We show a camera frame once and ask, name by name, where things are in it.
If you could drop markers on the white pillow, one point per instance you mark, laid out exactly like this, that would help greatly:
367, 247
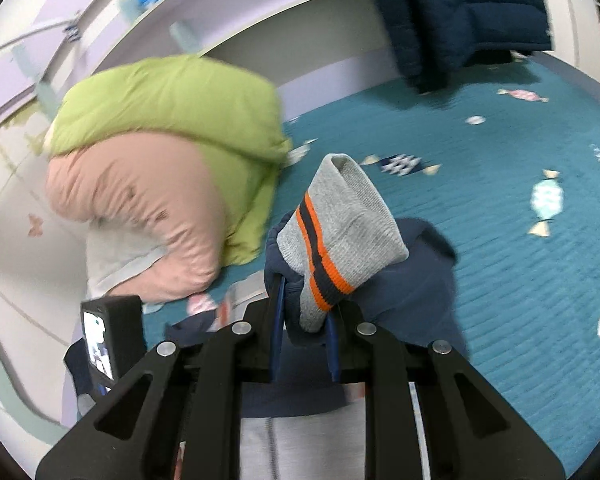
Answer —
115, 260

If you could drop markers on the teal candy-print bedsheet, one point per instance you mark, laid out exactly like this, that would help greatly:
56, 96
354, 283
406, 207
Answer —
500, 220

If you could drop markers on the grey navy orange-striped sweater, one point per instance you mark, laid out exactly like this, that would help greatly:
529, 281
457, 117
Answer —
350, 230

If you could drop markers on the green and pink duvet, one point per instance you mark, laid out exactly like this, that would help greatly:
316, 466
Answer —
170, 125

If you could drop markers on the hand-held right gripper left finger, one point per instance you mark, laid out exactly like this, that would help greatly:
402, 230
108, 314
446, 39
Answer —
277, 330

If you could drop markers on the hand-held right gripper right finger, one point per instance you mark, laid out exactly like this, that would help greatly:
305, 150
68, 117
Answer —
334, 345

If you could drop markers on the white headboard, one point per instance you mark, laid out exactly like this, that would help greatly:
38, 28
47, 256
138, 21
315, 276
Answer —
260, 15

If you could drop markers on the navy puffer jacket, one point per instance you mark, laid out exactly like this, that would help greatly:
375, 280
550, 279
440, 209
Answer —
455, 10

